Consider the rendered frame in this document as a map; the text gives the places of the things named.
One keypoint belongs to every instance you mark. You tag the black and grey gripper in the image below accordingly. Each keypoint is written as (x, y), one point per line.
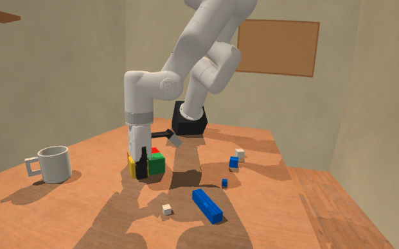
(140, 145)

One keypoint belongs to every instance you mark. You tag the grey mug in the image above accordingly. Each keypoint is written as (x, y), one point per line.
(54, 169)

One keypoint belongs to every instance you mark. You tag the green cube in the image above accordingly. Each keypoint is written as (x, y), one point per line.
(156, 164)

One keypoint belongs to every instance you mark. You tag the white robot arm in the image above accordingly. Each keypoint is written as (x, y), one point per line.
(208, 33)

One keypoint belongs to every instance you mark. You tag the yellow cube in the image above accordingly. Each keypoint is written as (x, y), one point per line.
(132, 168)

